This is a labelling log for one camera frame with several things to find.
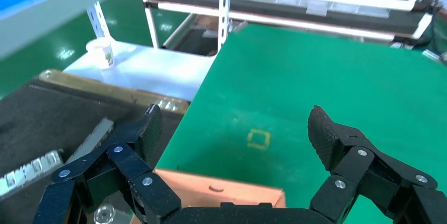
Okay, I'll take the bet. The silver binder clip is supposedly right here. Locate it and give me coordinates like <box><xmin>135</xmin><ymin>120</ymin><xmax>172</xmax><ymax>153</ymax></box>
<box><xmin>92</xmin><ymin>204</ymin><xmax>116</xmax><ymax>224</ymax></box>

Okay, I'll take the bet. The white paper cup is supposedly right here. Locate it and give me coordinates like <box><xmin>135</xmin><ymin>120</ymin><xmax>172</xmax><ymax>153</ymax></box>
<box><xmin>85</xmin><ymin>37</ymin><xmax>115</xmax><ymax>70</ymax></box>

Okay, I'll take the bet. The green table mat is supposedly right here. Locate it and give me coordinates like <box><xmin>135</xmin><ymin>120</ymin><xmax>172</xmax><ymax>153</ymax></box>
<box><xmin>155</xmin><ymin>23</ymin><xmax>447</xmax><ymax>224</ymax></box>

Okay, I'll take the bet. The white slotted angle brace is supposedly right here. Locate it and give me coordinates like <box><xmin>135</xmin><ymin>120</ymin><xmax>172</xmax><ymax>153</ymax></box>
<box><xmin>216</xmin><ymin>0</ymin><xmax>232</xmax><ymax>54</ymax></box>

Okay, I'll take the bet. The white pipe storage rack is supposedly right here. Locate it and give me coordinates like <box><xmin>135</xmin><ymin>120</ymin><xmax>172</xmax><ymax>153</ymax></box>
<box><xmin>139</xmin><ymin>0</ymin><xmax>435</xmax><ymax>49</ymax></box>

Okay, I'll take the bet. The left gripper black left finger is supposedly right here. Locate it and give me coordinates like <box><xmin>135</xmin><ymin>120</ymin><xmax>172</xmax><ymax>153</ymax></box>
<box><xmin>33</xmin><ymin>104</ymin><xmax>182</xmax><ymax>224</ymax></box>

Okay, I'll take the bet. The ribbed grey metal bracket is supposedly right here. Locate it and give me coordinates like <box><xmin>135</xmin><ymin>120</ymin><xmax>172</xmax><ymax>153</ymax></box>
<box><xmin>0</xmin><ymin>149</ymin><xmax>64</xmax><ymax>199</ymax></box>

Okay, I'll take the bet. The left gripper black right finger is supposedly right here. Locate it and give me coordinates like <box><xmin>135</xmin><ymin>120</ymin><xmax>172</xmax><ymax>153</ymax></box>
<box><xmin>307</xmin><ymin>105</ymin><xmax>447</xmax><ymax>224</ymax></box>

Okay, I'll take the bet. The black wooden-framed tray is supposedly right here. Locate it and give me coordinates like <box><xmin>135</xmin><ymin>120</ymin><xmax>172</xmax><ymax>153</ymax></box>
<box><xmin>0</xmin><ymin>69</ymin><xmax>191</xmax><ymax>224</ymax></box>

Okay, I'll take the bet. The white slotted angle post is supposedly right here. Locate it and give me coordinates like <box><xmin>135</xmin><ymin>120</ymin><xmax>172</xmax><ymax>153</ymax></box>
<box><xmin>86</xmin><ymin>1</ymin><xmax>112</xmax><ymax>40</ymax></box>

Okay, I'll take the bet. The yellow square outline marking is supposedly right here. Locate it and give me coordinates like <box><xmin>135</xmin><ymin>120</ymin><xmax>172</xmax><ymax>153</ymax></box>
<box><xmin>247</xmin><ymin>129</ymin><xmax>271</xmax><ymax>151</ymax></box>

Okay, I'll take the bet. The small white table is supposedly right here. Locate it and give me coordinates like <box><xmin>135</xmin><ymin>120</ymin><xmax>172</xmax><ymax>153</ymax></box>
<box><xmin>64</xmin><ymin>41</ymin><xmax>217</xmax><ymax>103</ymax></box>

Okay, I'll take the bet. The brown cardboard box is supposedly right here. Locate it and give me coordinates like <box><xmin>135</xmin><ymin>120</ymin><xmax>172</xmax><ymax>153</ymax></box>
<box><xmin>131</xmin><ymin>168</ymin><xmax>286</xmax><ymax>224</ymax></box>

